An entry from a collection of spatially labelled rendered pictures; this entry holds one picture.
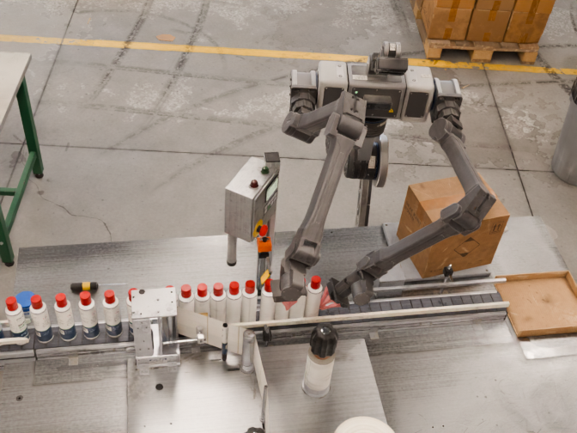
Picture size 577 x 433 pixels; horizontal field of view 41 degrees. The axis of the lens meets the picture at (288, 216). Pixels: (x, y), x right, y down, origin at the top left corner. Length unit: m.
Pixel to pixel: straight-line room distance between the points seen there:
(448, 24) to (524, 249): 2.74
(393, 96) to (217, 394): 1.16
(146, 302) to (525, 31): 4.05
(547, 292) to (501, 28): 3.02
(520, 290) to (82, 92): 3.20
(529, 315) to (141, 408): 1.43
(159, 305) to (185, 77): 3.07
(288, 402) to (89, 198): 2.25
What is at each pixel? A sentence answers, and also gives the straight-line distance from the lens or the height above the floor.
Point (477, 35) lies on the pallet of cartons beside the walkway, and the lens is 5.73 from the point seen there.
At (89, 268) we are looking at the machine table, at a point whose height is 0.83.
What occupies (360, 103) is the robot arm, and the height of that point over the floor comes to 1.70.
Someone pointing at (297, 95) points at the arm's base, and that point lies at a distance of 2.60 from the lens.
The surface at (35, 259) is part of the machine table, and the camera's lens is 2.98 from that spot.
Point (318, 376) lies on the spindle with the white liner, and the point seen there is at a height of 1.00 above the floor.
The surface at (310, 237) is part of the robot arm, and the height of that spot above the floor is 1.48.
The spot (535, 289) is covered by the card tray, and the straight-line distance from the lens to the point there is 3.06.
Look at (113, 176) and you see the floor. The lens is 4.51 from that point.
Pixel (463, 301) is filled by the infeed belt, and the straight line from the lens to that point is 2.86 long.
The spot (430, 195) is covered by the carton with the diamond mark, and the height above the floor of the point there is 1.12.
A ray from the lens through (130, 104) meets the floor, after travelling 5.04.
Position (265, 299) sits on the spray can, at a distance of 2.54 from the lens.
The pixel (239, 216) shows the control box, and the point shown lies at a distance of 2.29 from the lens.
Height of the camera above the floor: 3.00
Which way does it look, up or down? 45 degrees down
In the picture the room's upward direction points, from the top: 6 degrees clockwise
